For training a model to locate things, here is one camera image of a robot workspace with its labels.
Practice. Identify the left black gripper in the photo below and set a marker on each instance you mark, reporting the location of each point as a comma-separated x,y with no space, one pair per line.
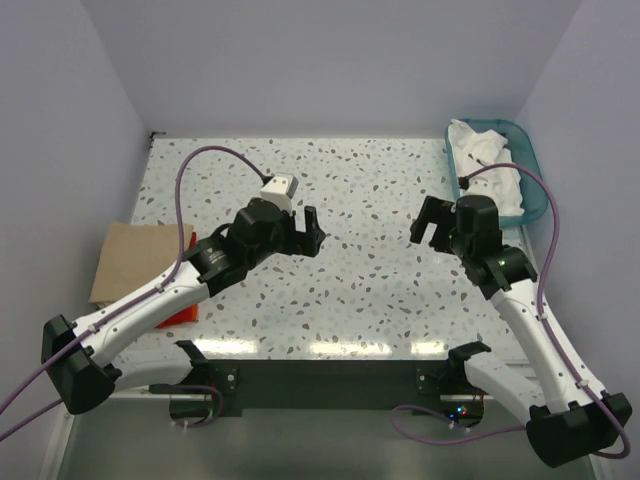
306,243

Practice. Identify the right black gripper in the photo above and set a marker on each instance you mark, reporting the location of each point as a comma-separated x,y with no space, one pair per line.
433,210

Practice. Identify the white t shirt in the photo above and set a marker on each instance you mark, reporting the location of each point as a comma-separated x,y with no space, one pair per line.
472,151

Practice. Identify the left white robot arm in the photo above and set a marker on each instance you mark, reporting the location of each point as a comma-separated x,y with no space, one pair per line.
83,357

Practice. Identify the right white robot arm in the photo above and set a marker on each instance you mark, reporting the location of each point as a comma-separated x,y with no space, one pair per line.
566,412

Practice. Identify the teal plastic bin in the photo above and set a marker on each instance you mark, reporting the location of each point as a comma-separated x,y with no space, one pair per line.
535,200

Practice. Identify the folded orange t shirt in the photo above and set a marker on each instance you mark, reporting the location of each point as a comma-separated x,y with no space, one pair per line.
186,316

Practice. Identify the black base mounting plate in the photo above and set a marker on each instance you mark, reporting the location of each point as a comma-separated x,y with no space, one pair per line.
231,388

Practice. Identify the folded beige t shirt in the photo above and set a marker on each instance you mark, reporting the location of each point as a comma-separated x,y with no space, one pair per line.
130,257

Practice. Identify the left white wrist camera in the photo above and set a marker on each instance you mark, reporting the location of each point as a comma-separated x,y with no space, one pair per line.
280,191

